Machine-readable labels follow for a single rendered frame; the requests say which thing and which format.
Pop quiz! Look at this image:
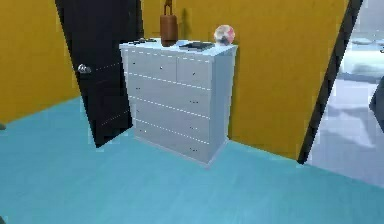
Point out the brown vase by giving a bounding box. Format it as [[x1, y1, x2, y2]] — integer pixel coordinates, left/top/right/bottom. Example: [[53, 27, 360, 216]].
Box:
[[159, 0, 179, 48]]

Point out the white chest of drawers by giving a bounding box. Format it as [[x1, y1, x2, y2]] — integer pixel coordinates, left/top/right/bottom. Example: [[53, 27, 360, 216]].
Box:
[[119, 37, 239, 167]]

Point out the dark grey flat book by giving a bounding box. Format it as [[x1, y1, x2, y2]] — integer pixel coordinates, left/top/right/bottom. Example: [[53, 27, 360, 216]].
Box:
[[178, 41, 215, 53]]

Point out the pink white ball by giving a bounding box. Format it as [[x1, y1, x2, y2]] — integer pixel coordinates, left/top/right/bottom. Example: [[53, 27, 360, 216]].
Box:
[[213, 24, 236, 47]]

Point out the black remote control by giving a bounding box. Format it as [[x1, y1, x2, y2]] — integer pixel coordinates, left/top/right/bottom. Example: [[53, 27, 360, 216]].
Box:
[[128, 37, 158, 46]]

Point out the black room door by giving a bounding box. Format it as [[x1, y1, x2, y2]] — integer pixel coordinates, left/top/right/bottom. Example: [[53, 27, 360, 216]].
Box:
[[54, 0, 145, 149]]

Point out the silver round door knob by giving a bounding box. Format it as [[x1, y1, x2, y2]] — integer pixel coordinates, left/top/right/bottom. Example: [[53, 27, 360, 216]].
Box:
[[77, 63, 93, 75]]

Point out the dark grey furniture piece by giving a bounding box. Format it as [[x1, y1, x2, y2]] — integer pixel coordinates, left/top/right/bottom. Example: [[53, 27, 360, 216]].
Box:
[[368, 76, 384, 133]]

